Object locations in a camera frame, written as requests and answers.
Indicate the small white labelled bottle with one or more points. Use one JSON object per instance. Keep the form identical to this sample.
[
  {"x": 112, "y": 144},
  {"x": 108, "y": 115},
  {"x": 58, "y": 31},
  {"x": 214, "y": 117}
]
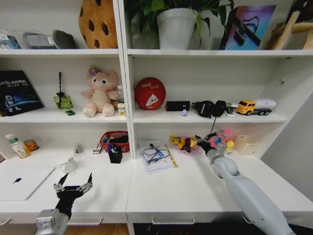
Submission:
[{"x": 121, "y": 109}]

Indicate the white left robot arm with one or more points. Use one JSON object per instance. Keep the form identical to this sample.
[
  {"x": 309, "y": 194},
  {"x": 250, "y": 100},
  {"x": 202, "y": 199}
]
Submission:
[{"x": 50, "y": 222}]

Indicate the black oblong speaker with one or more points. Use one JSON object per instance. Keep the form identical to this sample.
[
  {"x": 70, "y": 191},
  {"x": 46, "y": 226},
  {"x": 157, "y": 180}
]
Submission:
[{"x": 177, "y": 106}]

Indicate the orange tin can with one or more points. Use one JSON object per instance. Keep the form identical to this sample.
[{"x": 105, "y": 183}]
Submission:
[{"x": 31, "y": 145}]

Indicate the white bottle green cap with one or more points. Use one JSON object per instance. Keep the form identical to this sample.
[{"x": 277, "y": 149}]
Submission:
[{"x": 19, "y": 148}]

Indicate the white laptop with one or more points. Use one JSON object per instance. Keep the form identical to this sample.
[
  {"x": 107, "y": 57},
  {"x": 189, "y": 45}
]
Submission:
[{"x": 24, "y": 182}]

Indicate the white paper stack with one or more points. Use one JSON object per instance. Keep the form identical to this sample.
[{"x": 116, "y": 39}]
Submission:
[{"x": 159, "y": 165}]

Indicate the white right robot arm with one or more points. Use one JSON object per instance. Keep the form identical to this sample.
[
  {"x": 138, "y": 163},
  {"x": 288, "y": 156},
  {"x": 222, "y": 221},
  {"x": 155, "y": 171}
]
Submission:
[{"x": 247, "y": 191}]

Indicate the clear water bottle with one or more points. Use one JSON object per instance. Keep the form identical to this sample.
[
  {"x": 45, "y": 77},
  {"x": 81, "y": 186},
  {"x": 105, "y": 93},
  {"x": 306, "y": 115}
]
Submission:
[{"x": 120, "y": 93}]

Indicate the colourful framed picture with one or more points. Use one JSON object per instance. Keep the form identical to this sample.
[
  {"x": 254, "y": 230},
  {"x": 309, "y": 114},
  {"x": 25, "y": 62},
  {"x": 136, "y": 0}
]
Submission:
[{"x": 247, "y": 27}]

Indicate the grey round speaker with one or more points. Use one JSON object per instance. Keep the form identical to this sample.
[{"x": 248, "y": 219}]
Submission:
[{"x": 64, "y": 40}]

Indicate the pink bagged toy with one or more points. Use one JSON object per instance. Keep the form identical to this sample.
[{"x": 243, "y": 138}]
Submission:
[{"x": 225, "y": 137}]

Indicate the white mug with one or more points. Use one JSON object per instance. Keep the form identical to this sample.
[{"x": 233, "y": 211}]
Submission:
[{"x": 68, "y": 165}]

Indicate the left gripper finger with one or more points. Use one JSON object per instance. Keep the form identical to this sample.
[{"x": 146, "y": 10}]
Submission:
[
  {"x": 61, "y": 185},
  {"x": 87, "y": 186}
]

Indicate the pink plush bear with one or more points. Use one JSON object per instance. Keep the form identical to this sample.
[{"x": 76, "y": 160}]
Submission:
[{"x": 100, "y": 95}]

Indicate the cookie-shaped plush pillow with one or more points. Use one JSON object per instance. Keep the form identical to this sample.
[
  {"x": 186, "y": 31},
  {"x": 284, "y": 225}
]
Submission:
[{"x": 99, "y": 24}]

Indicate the blue and white box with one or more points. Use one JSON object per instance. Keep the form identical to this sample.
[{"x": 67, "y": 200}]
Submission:
[{"x": 8, "y": 41}]

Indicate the yellow banana toy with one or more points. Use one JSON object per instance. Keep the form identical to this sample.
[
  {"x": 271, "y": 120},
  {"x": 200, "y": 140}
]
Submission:
[{"x": 181, "y": 144}]

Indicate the red round tin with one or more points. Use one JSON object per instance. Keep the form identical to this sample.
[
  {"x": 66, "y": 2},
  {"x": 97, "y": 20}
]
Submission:
[{"x": 149, "y": 93}]

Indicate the red plastic basket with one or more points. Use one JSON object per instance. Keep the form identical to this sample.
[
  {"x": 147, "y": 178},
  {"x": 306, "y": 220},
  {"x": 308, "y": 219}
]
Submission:
[{"x": 115, "y": 147}]

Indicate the small clear holder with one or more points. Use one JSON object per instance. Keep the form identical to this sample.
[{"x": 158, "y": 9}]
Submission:
[{"x": 78, "y": 148}]

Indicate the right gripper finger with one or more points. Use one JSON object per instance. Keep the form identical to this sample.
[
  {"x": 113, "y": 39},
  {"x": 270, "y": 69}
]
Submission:
[
  {"x": 198, "y": 139},
  {"x": 208, "y": 140}
]

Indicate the cream box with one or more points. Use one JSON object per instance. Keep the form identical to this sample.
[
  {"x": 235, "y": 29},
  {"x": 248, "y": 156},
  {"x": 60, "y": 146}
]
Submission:
[{"x": 247, "y": 145}]

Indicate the white shelf unit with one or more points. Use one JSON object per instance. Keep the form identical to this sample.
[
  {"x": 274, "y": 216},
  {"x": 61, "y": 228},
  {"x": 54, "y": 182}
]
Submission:
[{"x": 127, "y": 73}]

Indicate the grey packaged box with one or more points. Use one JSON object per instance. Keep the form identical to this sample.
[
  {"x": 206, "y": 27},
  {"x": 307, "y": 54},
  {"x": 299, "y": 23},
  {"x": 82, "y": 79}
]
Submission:
[{"x": 39, "y": 41}]

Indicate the yellow black snack packet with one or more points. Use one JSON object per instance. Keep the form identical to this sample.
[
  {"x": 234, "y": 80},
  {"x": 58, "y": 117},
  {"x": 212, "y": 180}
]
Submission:
[{"x": 193, "y": 142}]

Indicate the silver binder clip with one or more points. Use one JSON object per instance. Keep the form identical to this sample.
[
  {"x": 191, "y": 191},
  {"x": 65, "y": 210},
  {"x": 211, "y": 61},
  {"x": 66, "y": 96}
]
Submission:
[{"x": 96, "y": 149}]

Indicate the small purple figure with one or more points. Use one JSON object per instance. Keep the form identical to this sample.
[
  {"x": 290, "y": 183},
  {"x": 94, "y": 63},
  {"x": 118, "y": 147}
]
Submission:
[{"x": 184, "y": 112}]

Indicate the black pen holder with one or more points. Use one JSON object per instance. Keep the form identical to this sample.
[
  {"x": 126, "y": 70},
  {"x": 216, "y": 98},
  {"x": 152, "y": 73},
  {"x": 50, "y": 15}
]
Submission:
[{"x": 115, "y": 155}]

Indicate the green glass diffuser bottle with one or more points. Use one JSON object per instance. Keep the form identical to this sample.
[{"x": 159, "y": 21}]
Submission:
[{"x": 63, "y": 101}]

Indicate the black headphones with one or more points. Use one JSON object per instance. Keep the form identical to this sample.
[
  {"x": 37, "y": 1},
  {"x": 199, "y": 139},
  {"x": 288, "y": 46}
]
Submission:
[{"x": 207, "y": 107}]

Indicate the small green toy car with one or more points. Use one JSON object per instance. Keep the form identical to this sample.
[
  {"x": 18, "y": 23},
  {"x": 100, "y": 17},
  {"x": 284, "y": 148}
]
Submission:
[{"x": 70, "y": 112}]

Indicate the green plant in white pot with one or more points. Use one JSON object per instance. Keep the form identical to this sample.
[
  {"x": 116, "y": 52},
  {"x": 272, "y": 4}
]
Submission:
[{"x": 176, "y": 29}]

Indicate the purple snack bowl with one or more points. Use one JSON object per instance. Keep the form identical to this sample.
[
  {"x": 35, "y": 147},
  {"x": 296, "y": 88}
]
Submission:
[{"x": 189, "y": 150}]

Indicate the yellow ruler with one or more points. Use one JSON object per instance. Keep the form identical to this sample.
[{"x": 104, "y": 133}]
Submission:
[{"x": 172, "y": 157}]

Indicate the yellow toy tanker truck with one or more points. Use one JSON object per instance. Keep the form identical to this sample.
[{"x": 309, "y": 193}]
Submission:
[{"x": 254, "y": 106}]

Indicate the black book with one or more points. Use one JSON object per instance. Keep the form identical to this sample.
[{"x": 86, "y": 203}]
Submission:
[{"x": 17, "y": 93}]

